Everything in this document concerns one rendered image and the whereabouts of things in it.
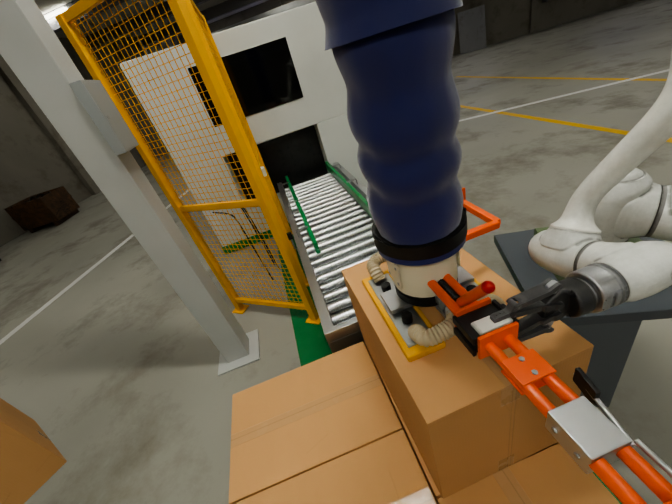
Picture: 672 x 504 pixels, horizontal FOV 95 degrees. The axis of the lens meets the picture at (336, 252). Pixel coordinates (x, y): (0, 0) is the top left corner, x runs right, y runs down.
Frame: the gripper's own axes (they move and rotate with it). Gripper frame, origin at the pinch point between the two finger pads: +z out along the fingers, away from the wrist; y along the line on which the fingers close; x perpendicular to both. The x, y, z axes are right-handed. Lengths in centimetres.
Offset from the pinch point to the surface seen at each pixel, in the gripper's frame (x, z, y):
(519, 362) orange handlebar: -8.7, 1.1, -1.4
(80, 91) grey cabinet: 127, 92, -65
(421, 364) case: 7.7, 12.3, 13.0
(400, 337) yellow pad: 15.7, 13.7, 11.1
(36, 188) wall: 891, 618, 37
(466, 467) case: -4.7, 9.8, 40.6
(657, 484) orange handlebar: -27.9, -1.1, -0.8
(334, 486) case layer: 9, 45, 53
